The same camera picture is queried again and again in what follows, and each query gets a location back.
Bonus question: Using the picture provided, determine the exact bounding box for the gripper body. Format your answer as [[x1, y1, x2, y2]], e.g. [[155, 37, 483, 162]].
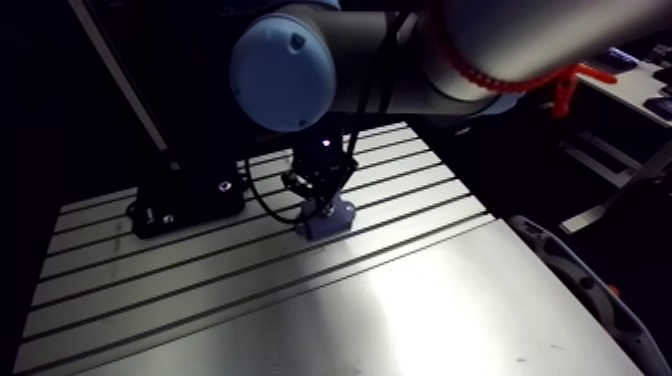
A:
[[281, 123, 360, 210]]

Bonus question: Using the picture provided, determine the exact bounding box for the dark blue-grey housing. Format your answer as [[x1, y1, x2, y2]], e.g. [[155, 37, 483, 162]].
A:
[[295, 195, 358, 242]]

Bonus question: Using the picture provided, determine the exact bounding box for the pale holed strip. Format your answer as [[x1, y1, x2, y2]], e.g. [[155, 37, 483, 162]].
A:
[[506, 214, 672, 376]]

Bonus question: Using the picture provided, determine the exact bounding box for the white desk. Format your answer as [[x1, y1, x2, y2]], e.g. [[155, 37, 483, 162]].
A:
[[576, 48, 672, 129]]

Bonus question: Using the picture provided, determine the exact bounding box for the black cable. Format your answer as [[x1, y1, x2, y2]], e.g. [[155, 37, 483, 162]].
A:
[[243, 125, 363, 226]]

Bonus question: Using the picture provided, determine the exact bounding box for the grey slanted post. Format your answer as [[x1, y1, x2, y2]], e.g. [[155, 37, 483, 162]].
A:
[[68, 0, 181, 170]]

